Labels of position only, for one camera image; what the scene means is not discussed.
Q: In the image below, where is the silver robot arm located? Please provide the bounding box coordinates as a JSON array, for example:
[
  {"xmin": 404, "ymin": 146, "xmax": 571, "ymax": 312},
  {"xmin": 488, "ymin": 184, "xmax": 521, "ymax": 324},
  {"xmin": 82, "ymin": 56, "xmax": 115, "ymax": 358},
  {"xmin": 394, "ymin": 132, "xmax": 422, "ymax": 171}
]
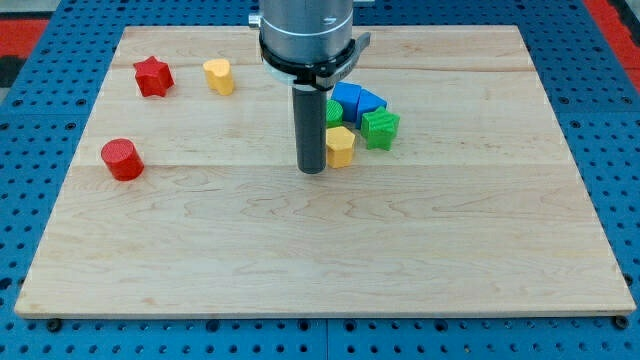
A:
[{"xmin": 248, "ymin": 0, "xmax": 371, "ymax": 91}]

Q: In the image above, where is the yellow hexagon block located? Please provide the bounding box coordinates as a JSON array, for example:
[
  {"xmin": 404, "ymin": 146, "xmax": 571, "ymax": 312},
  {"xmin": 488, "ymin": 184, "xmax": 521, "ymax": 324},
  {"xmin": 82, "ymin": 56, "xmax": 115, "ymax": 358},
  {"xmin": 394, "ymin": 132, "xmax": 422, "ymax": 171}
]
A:
[{"xmin": 326, "ymin": 126, "xmax": 355, "ymax": 169}]

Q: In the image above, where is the green cylinder block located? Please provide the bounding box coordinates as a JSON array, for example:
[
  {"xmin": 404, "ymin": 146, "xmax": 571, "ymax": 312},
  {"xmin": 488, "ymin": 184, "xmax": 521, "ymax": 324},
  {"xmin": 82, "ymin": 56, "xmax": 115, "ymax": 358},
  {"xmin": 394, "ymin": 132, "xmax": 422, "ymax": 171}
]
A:
[{"xmin": 326, "ymin": 99, "xmax": 344, "ymax": 128}]

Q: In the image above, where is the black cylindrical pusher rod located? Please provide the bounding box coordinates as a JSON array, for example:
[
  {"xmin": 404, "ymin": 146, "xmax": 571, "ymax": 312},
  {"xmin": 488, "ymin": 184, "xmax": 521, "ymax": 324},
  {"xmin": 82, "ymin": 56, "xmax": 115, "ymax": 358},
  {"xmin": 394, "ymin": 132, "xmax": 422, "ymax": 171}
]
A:
[{"xmin": 292, "ymin": 88, "xmax": 327, "ymax": 174}]

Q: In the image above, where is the green star block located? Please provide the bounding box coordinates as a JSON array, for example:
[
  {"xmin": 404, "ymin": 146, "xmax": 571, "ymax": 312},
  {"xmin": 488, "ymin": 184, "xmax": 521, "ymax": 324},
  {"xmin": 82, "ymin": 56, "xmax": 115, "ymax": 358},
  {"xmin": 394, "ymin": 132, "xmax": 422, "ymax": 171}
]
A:
[{"xmin": 360, "ymin": 107, "xmax": 400, "ymax": 151}]

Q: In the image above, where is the blue cube block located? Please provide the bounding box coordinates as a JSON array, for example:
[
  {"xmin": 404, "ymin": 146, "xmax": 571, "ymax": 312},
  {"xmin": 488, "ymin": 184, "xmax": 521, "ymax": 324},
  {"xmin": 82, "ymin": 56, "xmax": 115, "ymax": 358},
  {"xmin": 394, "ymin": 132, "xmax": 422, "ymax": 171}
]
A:
[{"xmin": 331, "ymin": 82, "xmax": 362, "ymax": 123}]

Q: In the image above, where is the blue pentagon block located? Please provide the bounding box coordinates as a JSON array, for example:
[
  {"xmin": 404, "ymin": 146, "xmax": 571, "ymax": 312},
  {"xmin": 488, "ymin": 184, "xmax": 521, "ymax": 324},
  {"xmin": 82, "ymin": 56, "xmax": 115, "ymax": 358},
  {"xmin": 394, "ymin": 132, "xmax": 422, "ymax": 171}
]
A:
[{"xmin": 355, "ymin": 88, "xmax": 387, "ymax": 129}]

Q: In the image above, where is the wooden board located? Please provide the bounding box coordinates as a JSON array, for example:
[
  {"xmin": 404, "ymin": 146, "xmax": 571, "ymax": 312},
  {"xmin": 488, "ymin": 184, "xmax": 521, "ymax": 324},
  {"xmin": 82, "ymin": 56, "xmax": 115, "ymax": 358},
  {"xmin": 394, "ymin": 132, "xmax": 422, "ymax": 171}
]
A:
[{"xmin": 15, "ymin": 25, "xmax": 636, "ymax": 319}]

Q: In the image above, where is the yellow heart block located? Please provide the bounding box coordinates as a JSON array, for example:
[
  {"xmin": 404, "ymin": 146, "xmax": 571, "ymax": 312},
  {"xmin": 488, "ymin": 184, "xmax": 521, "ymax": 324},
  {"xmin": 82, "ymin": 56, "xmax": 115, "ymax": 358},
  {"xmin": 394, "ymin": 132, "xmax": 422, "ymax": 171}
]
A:
[{"xmin": 202, "ymin": 58, "xmax": 234, "ymax": 96}]

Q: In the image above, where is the red star block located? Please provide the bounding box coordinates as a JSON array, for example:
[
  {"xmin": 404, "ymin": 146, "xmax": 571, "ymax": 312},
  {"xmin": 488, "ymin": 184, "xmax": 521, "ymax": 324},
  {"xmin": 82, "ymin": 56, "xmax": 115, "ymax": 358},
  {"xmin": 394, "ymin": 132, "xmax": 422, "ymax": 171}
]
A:
[{"xmin": 133, "ymin": 56, "xmax": 174, "ymax": 97}]

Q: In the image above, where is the red cylinder block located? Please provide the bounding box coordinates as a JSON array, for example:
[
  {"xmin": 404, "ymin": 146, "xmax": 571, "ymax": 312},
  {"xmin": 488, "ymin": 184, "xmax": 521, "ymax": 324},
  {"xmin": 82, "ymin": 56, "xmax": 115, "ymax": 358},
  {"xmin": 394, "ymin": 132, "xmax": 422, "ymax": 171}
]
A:
[{"xmin": 101, "ymin": 138, "xmax": 144, "ymax": 181}]

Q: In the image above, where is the black clamp ring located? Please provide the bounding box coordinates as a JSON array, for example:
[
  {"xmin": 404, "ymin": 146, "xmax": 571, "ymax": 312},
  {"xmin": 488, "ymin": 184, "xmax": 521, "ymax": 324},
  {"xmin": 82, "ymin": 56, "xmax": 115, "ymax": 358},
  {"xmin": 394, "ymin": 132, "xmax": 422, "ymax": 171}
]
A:
[{"xmin": 258, "ymin": 31, "xmax": 372, "ymax": 92}]

